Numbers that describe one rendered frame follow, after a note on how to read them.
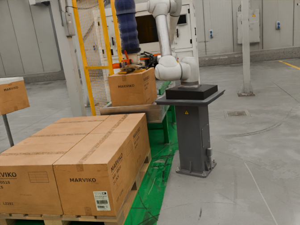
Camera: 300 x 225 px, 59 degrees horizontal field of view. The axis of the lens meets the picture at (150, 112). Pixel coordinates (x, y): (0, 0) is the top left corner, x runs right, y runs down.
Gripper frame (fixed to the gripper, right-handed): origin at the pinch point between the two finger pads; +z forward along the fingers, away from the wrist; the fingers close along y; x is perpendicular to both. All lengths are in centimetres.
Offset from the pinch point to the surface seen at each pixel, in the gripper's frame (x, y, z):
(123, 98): -4.2, 38.5, 22.7
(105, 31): 64, -41, 57
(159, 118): -10, 63, -16
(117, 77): -4.3, 13.9, 26.2
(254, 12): 835, -89, -265
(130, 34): 15.8, -30.3, 10.4
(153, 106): -11, 48, -12
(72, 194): -137, 78, 27
